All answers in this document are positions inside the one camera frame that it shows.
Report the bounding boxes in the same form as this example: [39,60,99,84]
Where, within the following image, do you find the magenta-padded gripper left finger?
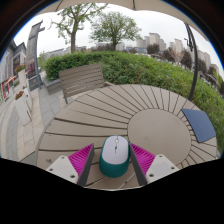
[45,142,96,188]

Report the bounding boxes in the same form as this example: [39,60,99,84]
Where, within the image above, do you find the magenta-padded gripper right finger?
[128,142,181,187]

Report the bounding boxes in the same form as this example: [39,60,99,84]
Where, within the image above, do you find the white and teal computer mouse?
[98,134,131,179]

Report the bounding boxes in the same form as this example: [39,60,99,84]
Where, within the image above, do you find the blue square mouse pad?
[180,107,217,144]

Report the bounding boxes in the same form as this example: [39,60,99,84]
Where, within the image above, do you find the white planter with orange flowers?
[14,89,33,127]

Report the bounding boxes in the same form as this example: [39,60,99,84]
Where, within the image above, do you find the brown slatted outdoor chair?
[58,63,114,104]

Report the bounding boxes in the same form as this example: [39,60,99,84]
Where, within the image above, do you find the white planter with red flowers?
[14,63,30,90]

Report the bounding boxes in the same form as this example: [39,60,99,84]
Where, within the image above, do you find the dark curved parasol pole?
[184,22,200,103]

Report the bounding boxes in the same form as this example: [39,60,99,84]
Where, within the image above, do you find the grey shopfront building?
[0,39,28,101]

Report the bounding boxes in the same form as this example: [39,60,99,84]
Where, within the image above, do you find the grey sign pillar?
[25,19,46,92]

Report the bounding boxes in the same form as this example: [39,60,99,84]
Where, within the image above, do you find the distant apartment buildings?
[38,32,221,78]

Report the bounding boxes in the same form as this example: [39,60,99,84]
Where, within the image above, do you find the tall thin-crowned tree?
[49,3,109,54]

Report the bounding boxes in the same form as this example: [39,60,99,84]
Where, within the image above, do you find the round full-crowned tree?
[89,10,143,52]

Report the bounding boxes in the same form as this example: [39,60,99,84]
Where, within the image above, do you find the beige parasol canopy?
[36,0,209,41]

